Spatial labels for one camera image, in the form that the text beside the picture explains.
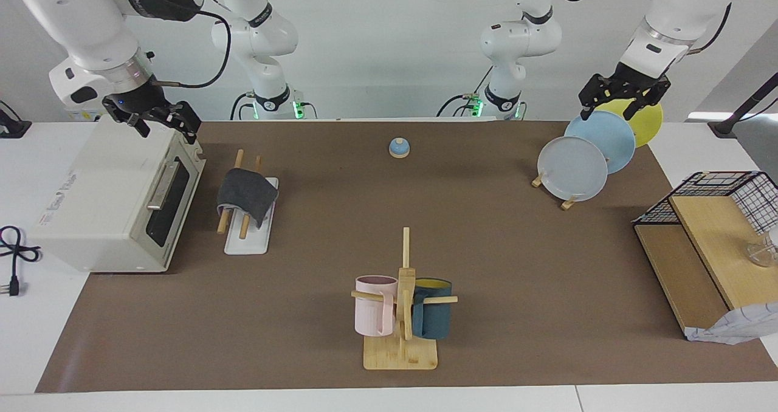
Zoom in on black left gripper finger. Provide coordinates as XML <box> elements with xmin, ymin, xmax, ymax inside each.
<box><xmin>579</xmin><ymin>75</ymin><xmax>614</xmax><ymax>121</ymax></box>
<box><xmin>632</xmin><ymin>90</ymin><xmax>663</xmax><ymax>124</ymax></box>

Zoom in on purple and grey towel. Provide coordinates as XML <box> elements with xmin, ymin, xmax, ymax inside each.
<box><xmin>216</xmin><ymin>168</ymin><xmax>279</xmax><ymax>229</ymax></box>

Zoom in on wooden plate rack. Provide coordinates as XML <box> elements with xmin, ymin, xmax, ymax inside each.
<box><xmin>532</xmin><ymin>172</ymin><xmax>578</xmax><ymax>211</ymax></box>

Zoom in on white towel rack wooden bars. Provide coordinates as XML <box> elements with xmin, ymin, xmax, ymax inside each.
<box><xmin>217</xmin><ymin>149</ymin><xmax>279</xmax><ymax>255</ymax></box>

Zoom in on yellow plate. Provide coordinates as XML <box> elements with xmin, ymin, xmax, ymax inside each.
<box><xmin>599</xmin><ymin>98</ymin><xmax>664</xmax><ymax>148</ymax></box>

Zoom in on light blue plate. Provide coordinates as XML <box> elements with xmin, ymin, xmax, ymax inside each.
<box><xmin>564</xmin><ymin>111</ymin><xmax>636</xmax><ymax>176</ymax></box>

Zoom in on beige toaster oven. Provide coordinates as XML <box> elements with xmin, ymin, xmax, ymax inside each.
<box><xmin>29</xmin><ymin>115</ymin><xmax>206</xmax><ymax>273</ymax></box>

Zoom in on grey plate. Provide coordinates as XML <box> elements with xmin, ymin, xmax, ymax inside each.
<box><xmin>537</xmin><ymin>136</ymin><xmax>608</xmax><ymax>202</ymax></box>

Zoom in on wooden shelf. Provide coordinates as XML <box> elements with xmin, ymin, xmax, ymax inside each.
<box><xmin>633</xmin><ymin>195</ymin><xmax>778</xmax><ymax>340</ymax></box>

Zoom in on clear glass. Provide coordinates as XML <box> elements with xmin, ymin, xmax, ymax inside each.
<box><xmin>746</xmin><ymin>227</ymin><xmax>778</xmax><ymax>268</ymax></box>

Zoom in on brown table mat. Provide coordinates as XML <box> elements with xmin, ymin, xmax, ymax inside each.
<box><xmin>35</xmin><ymin>120</ymin><xmax>778</xmax><ymax>393</ymax></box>

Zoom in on marble pattern paper sheet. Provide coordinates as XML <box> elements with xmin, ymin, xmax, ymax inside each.
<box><xmin>686</xmin><ymin>303</ymin><xmax>778</xmax><ymax>345</ymax></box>

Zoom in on pink mug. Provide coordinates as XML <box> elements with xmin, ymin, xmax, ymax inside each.
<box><xmin>355</xmin><ymin>275</ymin><xmax>399</xmax><ymax>337</ymax></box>

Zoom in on dark teal mug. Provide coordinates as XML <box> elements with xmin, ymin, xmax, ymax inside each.
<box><xmin>412</xmin><ymin>278</ymin><xmax>453</xmax><ymax>340</ymax></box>

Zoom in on wooden mug tree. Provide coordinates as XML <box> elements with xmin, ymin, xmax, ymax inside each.
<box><xmin>351</xmin><ymin>227</ymin><xmax>458</xmax><ymax>371</ymax></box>

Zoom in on black base cable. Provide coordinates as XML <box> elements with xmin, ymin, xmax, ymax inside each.
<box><xmin>230</xmin><ymin>93</ymin><xmax>256</xmax><ymax>121</ymax></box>
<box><xmin>436</xmin><ymin>64</ymin><xmax>493</xmax><ymax>118</ymax></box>

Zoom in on black camera stand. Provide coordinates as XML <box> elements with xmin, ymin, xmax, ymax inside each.
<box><xmin>708</xmin><ymin>72</ymin><xmax>778</xmax><ymax>138</ymax></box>

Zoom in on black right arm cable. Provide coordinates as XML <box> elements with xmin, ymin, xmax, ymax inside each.
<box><xmin>152</xmin><ymin>8</ymin><xmax>232</xmax><ymax>89</ymax></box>

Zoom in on black clamp mount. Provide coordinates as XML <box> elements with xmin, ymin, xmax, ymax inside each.
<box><xmin>0</xmin><ymin>101</ymin><xmax>32</xmax><ymax>139</ymax></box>

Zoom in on black wire basket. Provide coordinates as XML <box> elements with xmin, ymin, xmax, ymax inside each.
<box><xmin>632</xmin><ymin>171</ymin><xmax>778</xmax><ymax>236</ymax></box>

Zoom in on black power cord with plug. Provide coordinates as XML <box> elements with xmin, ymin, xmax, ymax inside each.
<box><xmin>0</xmin><ymin>226</ymin><xmax>42</xmax><ymax>297</ymax></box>

